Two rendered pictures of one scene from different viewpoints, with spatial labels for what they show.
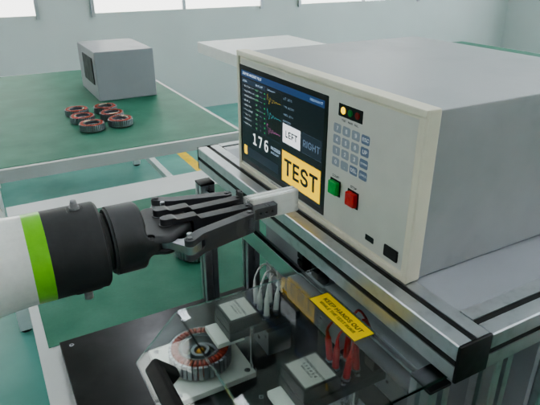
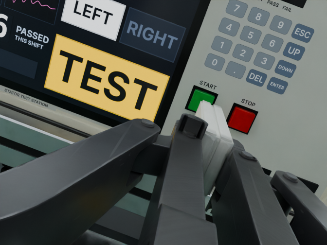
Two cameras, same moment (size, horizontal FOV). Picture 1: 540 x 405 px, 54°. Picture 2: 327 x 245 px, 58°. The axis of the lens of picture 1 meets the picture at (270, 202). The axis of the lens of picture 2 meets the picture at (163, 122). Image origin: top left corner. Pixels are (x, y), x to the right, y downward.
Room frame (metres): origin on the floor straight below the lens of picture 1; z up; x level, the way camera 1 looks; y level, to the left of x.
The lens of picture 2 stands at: (0.53, 0.15, 1.23)
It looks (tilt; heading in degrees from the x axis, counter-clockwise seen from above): 17 degrees down; 299
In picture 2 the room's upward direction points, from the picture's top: 21 degrees clockwise
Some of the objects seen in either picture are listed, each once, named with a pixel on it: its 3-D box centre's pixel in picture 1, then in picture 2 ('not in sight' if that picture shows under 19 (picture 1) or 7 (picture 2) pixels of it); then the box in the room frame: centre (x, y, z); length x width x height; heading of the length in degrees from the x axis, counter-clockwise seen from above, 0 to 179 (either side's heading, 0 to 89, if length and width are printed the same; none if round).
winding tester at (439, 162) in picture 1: (411, 126); (163, 35); (0.79, -0.22, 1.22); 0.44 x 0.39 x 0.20; 29
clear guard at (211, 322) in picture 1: (301, 359); not in sight; (0.47, -0.04, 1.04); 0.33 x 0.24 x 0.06; 119
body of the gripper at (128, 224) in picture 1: (147, 232); not in sight; (0.51, 0.14, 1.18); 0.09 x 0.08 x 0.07; 119
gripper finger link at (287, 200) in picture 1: (272, 204); (210, 142); (0.59, 0.00, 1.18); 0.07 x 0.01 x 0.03; 119
